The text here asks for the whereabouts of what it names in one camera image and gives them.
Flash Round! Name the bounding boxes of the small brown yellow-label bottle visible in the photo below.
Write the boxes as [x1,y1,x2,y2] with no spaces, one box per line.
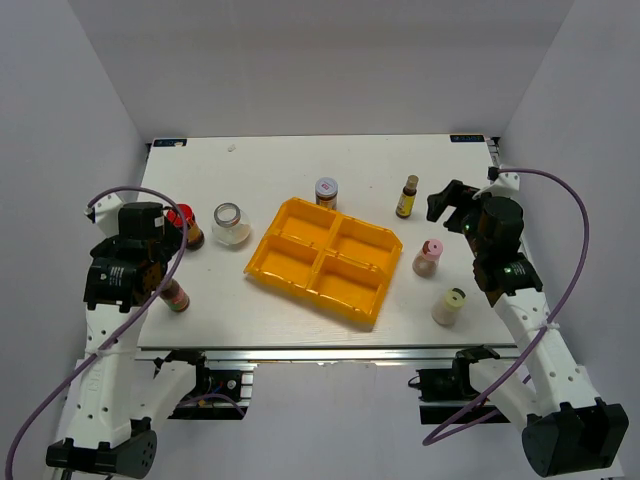
[395,175,419,218]

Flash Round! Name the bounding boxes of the pink-capped spice shaker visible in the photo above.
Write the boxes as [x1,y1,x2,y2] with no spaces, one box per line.
[412,239,443,278]

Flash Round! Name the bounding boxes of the red-capped chili sauce jar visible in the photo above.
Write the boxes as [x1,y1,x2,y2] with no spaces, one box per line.
[165,203,205,251]

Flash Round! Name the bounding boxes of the red sauce bottle yellow cap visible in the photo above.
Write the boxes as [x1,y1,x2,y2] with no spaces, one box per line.
[160,279,190,313]

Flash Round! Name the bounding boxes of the round clear glass jar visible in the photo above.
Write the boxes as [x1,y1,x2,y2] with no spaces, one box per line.
[212,202,251,246]

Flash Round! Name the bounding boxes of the yellow-capped white spice shaker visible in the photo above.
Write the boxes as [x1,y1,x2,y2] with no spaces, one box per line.
[431,288,466,327]

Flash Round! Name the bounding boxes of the white-lidded dark sauce jar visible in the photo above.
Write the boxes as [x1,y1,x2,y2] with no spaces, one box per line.
[314,177,338,210]

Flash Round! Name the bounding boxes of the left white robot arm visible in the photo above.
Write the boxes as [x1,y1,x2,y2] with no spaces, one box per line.
[46,202,184,479]

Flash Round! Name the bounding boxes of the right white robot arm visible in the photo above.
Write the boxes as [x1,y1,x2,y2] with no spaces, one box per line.
[426,180,629,478]

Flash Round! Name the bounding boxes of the right blue table sticker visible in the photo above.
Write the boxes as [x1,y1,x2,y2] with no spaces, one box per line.
[449,134,485,143]

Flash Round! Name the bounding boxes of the blue table sticker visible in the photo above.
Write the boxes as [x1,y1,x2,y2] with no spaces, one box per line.
[152,138,187,148]
[449,134,485,143]

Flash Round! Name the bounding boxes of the left blue table sticker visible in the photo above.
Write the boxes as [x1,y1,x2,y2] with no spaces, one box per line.
[152,138,187,148]

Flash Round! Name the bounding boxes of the yellow four-compartment plastic tray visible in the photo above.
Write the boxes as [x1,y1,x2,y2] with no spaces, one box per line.
[244,197,403,330]

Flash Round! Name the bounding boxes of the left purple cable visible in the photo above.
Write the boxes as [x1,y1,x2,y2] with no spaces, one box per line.
[0,186,190,480]

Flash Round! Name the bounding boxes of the purple cable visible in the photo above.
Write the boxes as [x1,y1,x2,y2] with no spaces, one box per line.
[422,168,591,447]
[0,186,190,480]

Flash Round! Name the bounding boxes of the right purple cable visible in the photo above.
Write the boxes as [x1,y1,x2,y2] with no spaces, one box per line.
[422,168,591,447]

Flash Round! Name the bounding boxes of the aluminium table frame rail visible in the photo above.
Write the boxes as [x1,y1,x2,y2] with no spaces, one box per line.
[134,344,521,369]

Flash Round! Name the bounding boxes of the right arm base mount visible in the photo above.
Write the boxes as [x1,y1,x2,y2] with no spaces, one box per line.
[407,345,519,426]

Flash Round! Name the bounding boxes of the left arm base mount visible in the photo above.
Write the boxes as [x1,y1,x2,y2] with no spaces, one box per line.
[153,350,253,420]

